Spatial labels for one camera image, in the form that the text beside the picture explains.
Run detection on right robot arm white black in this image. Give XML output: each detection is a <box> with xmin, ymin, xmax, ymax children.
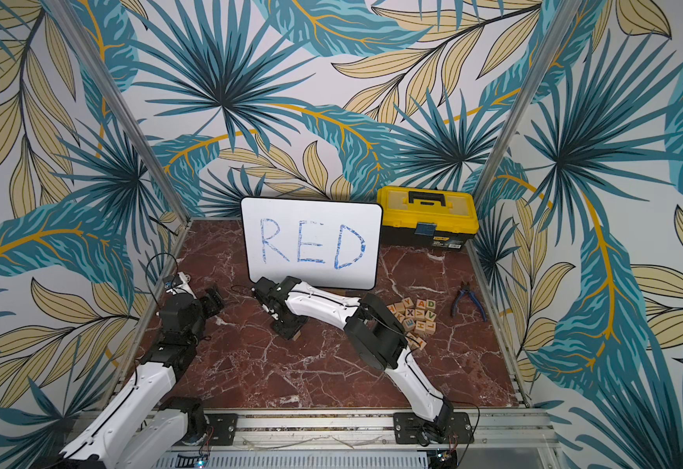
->
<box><xmin>252</xmin><ymin>277</ymin><xmax>454</xmax><ymax>446</ymax></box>

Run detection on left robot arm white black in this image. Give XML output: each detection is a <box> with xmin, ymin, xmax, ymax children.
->
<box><xmin>31</xmin><ymin>285</ymin><xmax>224</xmax><ymax>468</ymax></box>

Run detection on white dry-erase board RED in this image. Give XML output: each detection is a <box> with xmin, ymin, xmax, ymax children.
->
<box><xmin>240</xmin><ymin>197</ymin><xmax>384</xmax><ymax>290</ymax></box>

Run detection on wooden letter block J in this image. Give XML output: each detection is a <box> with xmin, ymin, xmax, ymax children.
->
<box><xmin>408</xmin><ymin>335</ymin><xmax>427</xmax><ymax>350</ymax></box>

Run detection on yellow black toolbox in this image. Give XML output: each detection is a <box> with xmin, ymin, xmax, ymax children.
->
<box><xmin>377</xmin><ymin>186</ymin><xmax>479</xmax><ymax>251</ymax></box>

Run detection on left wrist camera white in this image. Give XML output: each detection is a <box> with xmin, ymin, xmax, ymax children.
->
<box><xmin>163</xmin><ymin>272</ymin><xmax>196</xmax><ymax>298</ymax></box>

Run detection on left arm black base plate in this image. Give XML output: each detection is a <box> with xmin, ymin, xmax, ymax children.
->
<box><xmin>195</xmin><ymin>414</ymin><xmax>238</xmax><ymax>448</ymax></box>

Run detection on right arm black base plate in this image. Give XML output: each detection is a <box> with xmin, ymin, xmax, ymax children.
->
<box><xmin>393</xmin><ymin>412</ymin><xmax>474</xmax><ymax>447</ymax></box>

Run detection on blue handled pliers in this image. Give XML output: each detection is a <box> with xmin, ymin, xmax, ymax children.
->
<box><xmin>449</xmin><ymin>282</ymin><xmax>489</xmax><ymax>322</ymax></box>

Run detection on aluminium front rail frame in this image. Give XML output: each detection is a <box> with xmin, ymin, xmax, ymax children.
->
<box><xmin>59</xmin><ymin>408</ymin><xmax>565</xmax><ymax>469</ymax></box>

